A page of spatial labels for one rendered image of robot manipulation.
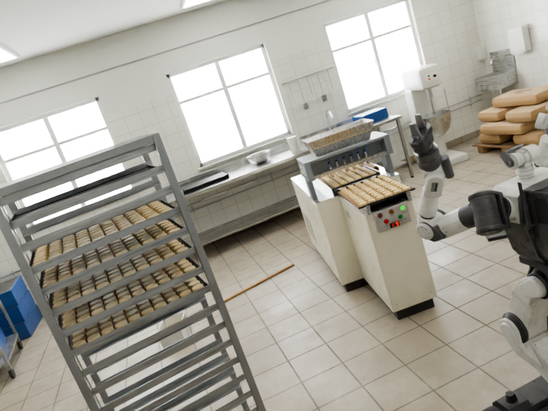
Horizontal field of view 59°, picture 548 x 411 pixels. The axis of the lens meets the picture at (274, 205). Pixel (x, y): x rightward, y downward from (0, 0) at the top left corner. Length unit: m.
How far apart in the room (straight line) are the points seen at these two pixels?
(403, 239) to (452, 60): 5.10
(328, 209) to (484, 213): 2.22
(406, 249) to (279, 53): 4.20
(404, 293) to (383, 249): 0.37
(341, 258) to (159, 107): 3.57
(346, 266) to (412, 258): 0.79
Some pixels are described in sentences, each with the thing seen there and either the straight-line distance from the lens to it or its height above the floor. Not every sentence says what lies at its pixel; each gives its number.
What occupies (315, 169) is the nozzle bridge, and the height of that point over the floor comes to 1.09.
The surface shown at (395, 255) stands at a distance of 3.45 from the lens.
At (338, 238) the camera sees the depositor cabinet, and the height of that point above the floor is 0.49.
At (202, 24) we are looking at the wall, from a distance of 6.84.
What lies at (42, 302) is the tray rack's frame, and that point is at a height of 1.38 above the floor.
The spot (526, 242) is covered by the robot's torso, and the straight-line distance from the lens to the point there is 2.03.
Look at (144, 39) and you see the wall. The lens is 6.75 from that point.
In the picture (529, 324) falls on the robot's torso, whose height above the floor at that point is 0.57.
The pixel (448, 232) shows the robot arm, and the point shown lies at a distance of 2.04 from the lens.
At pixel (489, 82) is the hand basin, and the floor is 0.82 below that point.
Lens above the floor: 1.88
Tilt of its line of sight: 14 degrees down
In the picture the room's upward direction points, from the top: 19 degrees counter-clockwise
